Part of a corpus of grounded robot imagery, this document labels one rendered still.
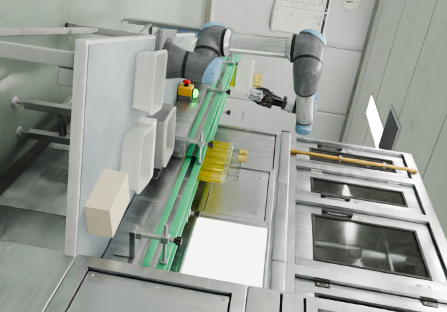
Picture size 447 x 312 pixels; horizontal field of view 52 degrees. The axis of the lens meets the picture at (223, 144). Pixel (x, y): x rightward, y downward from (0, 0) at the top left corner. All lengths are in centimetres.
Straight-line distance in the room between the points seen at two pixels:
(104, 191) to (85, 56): 41
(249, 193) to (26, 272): 120
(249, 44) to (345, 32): 619
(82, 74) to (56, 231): 98
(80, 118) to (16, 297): 48
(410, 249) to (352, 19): 610
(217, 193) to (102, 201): 95
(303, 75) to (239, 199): 70
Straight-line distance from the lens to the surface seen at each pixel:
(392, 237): 230
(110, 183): 142
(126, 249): 164
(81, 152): 128
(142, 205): 182
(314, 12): 795
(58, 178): 237
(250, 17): 801
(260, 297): 131
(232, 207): 215
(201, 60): 190
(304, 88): 187
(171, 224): 177
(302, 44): 189
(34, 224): 212
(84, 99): 125
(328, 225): 224
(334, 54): 818
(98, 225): 141
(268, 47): 192
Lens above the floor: 121
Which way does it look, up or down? 4 degrees down
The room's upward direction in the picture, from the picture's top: 99 degrees clockwise
